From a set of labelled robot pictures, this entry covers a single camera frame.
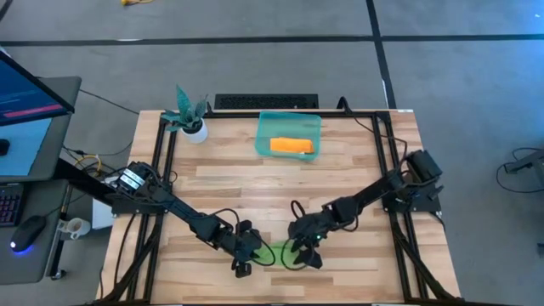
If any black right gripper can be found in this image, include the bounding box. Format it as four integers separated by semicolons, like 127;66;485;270
287;212;331;270

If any green microfiber towel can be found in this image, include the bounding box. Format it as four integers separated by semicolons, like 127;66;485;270
251;240;308;269

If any orange microfiber towel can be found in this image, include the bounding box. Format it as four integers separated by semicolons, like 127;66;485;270
269;136;316;156

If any teal translucent plastic basket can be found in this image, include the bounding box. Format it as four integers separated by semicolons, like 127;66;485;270
253;110;323;163

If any black keyboard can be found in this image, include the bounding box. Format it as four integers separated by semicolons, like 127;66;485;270
213;93;320;111
0;183;26;228

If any white box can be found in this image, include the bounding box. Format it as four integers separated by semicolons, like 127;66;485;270
92;198;115;231

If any green snake plant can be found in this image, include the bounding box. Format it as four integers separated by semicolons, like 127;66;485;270
160;84;210;133

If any white cup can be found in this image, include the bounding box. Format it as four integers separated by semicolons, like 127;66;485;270
57;217;92;241

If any grey desk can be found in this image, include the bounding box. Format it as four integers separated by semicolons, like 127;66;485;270
0;76;82;286

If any black mouse with light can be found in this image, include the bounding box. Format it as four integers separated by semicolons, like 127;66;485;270
8;215;46;256

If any grey floor stand leg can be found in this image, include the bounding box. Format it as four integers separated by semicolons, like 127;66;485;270
504;150;544;174

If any laptop monitor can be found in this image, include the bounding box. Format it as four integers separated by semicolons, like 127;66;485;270
0;50;77;128

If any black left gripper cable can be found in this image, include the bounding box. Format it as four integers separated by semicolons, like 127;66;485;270
210;207;277;268

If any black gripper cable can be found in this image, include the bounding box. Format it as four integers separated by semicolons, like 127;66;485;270
279;237;309;272
210;207;277;268

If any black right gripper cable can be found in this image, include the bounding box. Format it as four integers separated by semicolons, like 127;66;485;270
279;237;309;272

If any black aluminium table frame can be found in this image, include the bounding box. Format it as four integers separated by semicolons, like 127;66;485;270
98;109;462;305

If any black floor cable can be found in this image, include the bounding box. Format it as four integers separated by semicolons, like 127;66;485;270
496;147;544;195

